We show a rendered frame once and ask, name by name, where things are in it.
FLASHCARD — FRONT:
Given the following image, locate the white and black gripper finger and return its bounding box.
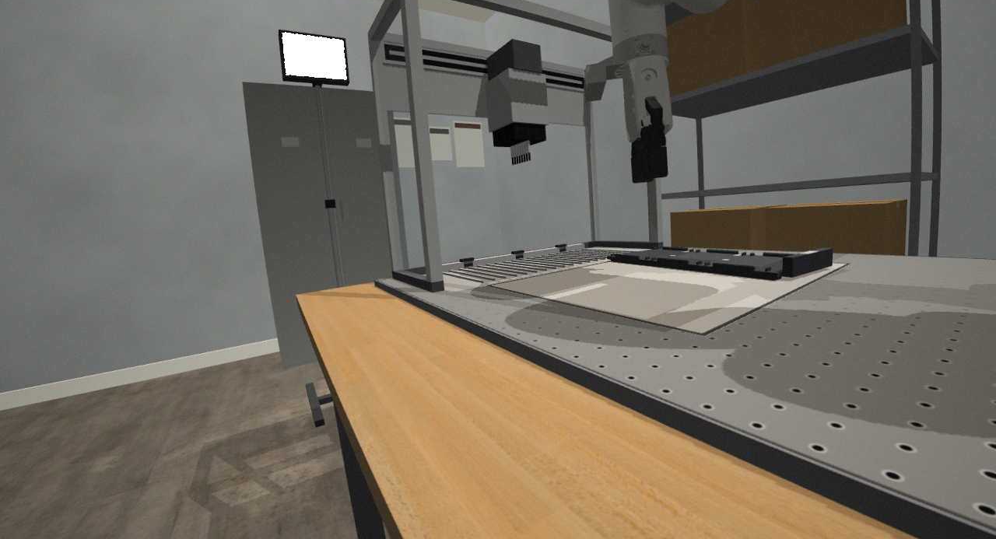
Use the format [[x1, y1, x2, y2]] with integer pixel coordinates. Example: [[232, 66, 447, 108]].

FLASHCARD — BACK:
[[640, 96, 668, 179], [631, 138, 654, 183]]

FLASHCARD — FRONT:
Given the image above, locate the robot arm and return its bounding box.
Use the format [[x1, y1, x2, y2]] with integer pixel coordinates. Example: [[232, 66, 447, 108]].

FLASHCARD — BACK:
[[584, 0, 728, 102]]

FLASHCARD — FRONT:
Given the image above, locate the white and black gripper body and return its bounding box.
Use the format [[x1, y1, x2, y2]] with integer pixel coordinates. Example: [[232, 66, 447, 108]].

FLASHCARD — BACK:
[[615, 55, 673, 143]]

